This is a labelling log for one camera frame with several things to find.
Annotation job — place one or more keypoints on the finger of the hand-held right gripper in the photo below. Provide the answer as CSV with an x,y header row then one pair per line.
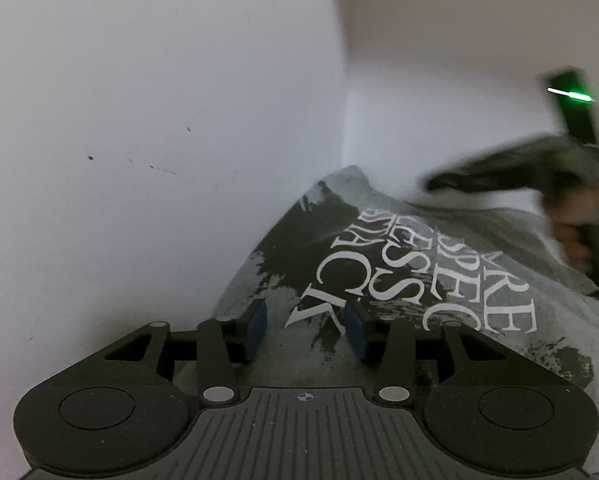
x,y
484,172

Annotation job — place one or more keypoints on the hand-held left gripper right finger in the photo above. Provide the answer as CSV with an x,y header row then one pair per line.
x,y
355,334

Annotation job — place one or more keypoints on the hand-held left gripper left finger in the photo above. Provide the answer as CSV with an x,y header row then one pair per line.
x,y
256,330

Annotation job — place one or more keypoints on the grey printed t-shirt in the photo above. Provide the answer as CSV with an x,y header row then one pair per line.
x,y
429,280

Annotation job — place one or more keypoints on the person's right hand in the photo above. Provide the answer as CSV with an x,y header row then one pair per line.
x,y
572,242

